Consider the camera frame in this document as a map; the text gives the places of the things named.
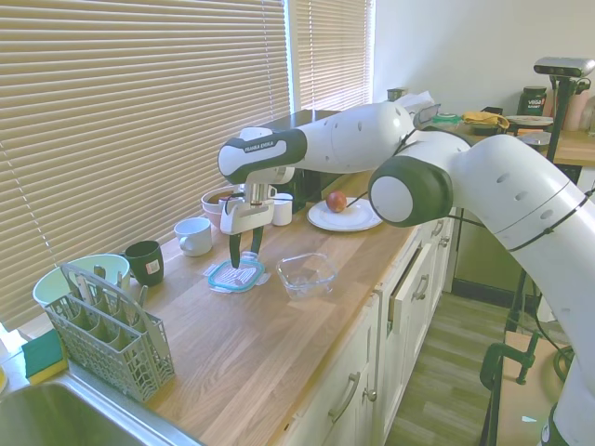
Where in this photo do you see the grey plastic cutlery basket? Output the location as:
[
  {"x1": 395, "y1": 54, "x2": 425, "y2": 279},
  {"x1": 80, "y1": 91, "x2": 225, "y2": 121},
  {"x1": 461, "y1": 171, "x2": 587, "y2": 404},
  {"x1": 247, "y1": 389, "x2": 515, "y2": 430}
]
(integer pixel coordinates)
[{"x1": 44, "y1": 262, "x2": 177, "y2": 404}]

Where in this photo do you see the square glass food container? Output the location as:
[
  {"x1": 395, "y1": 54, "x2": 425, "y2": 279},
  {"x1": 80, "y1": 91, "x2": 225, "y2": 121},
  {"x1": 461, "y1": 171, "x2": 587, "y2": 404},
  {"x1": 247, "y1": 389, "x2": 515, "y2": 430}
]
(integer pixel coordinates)
[{"x1": 275, "y1": 252, "x2": 338, "y2": 302}]

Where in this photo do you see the grey bowl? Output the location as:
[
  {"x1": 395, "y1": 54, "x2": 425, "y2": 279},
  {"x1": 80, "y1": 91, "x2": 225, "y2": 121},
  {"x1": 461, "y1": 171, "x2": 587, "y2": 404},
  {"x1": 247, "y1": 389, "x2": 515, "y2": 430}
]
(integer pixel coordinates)
[{"x1": 201, "y1": 187, "x2": 246, "y2": 210}]

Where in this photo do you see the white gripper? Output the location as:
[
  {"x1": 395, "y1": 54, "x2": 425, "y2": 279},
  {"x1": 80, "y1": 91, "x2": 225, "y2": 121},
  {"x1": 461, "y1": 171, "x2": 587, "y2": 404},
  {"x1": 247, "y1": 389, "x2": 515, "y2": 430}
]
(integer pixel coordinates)
[{"x1": 220, "y1": 198, "x2": 276, "y2": 269}]

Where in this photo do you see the clear lid with teal seal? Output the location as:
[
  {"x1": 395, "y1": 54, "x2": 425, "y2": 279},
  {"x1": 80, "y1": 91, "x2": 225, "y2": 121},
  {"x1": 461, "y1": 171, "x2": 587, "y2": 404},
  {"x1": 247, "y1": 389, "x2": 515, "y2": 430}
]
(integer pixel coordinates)
[{"x1": 203, "y1": 250, "x2": 271, "y2": 295}]

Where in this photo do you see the black cup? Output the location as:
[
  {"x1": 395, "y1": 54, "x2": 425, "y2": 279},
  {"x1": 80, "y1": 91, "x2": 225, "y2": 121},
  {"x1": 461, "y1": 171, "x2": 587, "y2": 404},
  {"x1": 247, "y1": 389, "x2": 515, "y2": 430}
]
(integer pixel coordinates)
[{"x1": 123, "y1": 240, "x2": 166, "y2": 287}]

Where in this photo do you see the black camera stand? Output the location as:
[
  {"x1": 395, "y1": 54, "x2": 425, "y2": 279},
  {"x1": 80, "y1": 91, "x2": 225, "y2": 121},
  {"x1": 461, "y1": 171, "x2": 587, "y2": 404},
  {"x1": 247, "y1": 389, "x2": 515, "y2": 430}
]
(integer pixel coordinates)
[{"x1": 546, "y1": 73, "x2": 578, "y2": 164}]

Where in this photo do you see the white ceramic mug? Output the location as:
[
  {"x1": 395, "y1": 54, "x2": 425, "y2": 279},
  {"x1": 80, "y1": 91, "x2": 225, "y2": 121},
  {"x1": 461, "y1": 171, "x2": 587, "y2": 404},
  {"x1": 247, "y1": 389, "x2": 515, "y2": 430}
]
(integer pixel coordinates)
[
  {"x1": 173, "y1": 216, "x2": 214, "y2": 257},
  {"x1": 271, "y1": 192, "x2": 294, "y2": 228}
]

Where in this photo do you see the dark built-in appliance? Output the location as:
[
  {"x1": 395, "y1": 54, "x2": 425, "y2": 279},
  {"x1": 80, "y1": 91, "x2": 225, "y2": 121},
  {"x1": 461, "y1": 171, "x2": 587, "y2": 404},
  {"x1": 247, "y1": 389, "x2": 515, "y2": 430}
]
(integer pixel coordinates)
[{"x1": 453, "y1": 206, "x2": 524, "y2": 292}]

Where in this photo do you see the mint green bowl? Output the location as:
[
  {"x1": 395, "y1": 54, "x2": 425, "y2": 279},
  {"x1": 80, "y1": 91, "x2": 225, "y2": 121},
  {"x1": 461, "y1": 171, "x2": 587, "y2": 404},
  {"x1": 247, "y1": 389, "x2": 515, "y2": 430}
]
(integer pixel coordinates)
[{"x1": 32, "y1": 253, "x2": 131, "y2": 321}]

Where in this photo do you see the yellow cloth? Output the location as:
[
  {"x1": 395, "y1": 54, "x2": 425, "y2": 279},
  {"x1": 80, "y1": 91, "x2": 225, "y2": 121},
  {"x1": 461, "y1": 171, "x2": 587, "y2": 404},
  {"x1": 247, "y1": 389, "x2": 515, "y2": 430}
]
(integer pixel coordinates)
[{"x1": 461, "y1": 110, "x2": 510, "y2": 129}]

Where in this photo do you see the white paper bag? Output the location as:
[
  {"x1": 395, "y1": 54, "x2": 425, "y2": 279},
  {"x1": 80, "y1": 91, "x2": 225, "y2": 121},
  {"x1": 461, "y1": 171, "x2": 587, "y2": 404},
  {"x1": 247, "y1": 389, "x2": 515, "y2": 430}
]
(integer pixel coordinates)
[{"x1": 394, "y1": 91, "x2": 438, "y2": 112}]

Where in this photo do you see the red apple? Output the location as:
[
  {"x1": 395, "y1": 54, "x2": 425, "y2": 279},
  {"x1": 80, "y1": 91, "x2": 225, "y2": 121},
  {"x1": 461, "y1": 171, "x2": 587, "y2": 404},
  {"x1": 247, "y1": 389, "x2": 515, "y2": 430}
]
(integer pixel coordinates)
[{"x1": 325, "y1": 190, "x2": 349, "y2": 214}]

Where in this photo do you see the wide beige window blind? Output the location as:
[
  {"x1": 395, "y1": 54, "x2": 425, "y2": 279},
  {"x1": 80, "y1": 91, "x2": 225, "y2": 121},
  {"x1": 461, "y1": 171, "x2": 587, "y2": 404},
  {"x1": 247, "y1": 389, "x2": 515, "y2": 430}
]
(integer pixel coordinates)
[{"x1": 0, "y1": 0, "x2": 292, "y2": 334}]

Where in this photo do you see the round plate with food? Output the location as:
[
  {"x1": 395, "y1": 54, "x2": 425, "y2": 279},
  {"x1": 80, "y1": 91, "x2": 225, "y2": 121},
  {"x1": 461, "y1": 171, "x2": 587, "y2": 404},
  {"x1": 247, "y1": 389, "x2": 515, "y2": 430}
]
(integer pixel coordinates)
[{"x1": 504, "y1": 114, "x2": 554, "y2": 129}]

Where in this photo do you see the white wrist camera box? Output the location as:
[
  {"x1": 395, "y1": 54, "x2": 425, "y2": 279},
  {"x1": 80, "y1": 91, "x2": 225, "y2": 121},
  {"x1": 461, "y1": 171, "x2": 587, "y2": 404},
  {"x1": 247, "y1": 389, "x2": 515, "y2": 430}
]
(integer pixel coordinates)
[{"x1": 219, "y1": 198, "x2": 243, "y2": 224}]

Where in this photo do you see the white dinner plate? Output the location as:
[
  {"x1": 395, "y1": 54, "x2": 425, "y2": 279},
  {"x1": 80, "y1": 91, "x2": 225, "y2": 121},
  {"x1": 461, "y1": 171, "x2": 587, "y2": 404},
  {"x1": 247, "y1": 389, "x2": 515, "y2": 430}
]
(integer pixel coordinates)
[{"x1": 307, "y1": 197, "x2": 385, "y2": 232}]

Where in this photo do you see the green and yellow sponge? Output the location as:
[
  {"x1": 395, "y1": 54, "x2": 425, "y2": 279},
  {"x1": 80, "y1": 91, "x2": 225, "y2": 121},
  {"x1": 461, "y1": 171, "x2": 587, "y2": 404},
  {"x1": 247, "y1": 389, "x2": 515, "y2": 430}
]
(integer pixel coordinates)
[{"x1": 20, "y1": 327, "x2": 70, "y2": 386}]

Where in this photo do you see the pink bowl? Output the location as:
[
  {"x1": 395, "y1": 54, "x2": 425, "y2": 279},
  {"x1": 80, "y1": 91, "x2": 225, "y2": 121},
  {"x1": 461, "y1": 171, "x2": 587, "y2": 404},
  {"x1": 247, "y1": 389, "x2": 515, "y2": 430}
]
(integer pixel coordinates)
[{"x1": 201, "y1": 203, "x2": 224, "y2": 229}]

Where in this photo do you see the grey depth camera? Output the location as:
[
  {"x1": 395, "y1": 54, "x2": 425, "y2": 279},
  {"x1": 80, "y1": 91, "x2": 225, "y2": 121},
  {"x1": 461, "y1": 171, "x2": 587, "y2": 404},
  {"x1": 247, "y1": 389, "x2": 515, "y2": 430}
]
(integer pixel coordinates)
[{"x1": 533, "y1": 56, "x2": 595, "y2": 78}]

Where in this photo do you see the container with green lid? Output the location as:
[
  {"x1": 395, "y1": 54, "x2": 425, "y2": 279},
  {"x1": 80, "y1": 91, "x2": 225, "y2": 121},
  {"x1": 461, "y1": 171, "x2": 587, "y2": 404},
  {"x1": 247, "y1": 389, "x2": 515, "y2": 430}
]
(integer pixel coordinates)
[{"x1": 434, "y1": 111, "x2": 464, "y2": 134}]

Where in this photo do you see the black supplement tub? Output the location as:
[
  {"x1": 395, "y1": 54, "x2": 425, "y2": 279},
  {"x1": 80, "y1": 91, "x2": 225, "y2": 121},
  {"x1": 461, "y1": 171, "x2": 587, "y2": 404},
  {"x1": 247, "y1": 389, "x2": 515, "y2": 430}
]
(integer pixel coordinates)
[{"x1": 518, "y1": 86, "x2": 549, "y2": 117}]

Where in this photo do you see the dark green clamp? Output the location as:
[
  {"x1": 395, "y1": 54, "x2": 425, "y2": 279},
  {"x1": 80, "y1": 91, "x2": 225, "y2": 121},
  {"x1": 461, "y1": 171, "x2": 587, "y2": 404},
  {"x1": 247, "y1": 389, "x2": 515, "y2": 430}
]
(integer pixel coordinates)
[{"x1": 481, "y1": 332, "x2": 540, "y2": 410}]

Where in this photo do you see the stainless steel double sink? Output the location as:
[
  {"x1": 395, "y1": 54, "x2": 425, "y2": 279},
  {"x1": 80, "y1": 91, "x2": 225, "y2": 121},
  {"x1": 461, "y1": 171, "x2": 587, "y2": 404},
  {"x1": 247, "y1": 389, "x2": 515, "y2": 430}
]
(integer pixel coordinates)
[{"x1": 0, "y1": 375, "x2": 201, "y2": 446}]

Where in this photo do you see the white kitchen cabinet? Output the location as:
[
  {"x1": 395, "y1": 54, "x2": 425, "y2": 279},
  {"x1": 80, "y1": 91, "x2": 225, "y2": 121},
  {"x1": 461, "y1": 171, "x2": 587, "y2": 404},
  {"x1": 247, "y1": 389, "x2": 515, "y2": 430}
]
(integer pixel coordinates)
[{"x1": 273, "y1": 217, "x2": 459, "y2": 446}]

